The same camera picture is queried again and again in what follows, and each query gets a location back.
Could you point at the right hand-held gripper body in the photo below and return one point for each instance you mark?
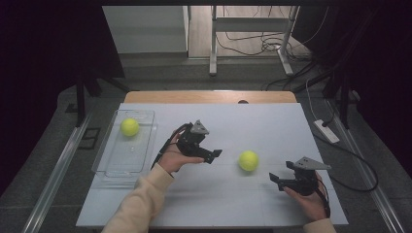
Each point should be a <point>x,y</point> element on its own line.
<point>304,183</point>

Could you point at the metal floor rail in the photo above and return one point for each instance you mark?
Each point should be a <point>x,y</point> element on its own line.
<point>366,171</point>
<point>55,178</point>

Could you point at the clear plastic container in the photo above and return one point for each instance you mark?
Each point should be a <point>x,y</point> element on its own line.
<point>128,152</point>

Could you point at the white cabinet panel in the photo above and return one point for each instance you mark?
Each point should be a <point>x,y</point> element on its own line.
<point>145,29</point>

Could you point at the person's right hand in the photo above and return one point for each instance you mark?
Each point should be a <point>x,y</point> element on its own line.
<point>311,204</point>

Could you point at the white desk frame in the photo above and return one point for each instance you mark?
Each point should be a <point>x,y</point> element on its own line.
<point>246,24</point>

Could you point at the white table mat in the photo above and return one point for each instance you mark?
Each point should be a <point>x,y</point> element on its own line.
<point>226,200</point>

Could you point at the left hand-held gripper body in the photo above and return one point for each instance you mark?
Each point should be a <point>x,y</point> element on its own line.
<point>191,142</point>

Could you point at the person's left hand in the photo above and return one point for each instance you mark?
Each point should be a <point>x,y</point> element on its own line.
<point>173,160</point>

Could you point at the black stand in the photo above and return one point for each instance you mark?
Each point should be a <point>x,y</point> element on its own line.
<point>85,93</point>
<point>340,87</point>

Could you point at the white power strip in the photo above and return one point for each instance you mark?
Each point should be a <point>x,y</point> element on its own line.
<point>326,130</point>

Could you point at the yellow tennis ball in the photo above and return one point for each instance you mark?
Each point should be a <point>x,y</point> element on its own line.
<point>248,160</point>
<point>130,126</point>

